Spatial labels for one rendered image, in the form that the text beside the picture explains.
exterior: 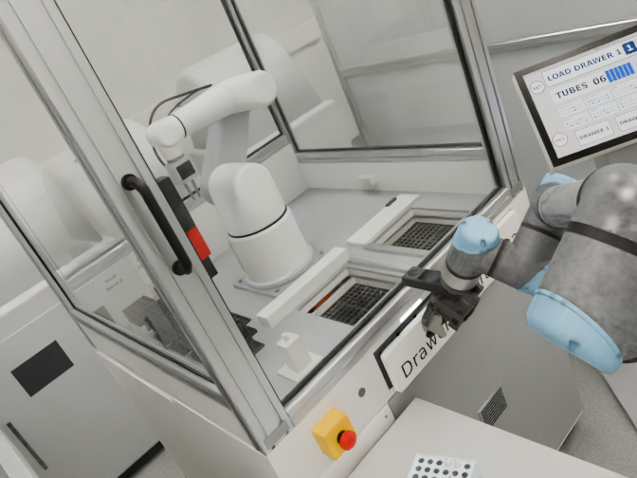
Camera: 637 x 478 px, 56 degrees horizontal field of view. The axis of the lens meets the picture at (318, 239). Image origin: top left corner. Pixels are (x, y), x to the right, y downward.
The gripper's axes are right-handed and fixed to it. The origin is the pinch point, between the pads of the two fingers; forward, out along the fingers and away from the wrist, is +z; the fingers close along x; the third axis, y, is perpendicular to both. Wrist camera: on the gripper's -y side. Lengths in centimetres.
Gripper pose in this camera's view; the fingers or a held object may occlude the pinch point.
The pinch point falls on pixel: (429, 321)
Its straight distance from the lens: 139.6
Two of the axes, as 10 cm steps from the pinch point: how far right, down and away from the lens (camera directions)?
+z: -0.6, 6.3, 7.8
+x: 6.6, -5.5, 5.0
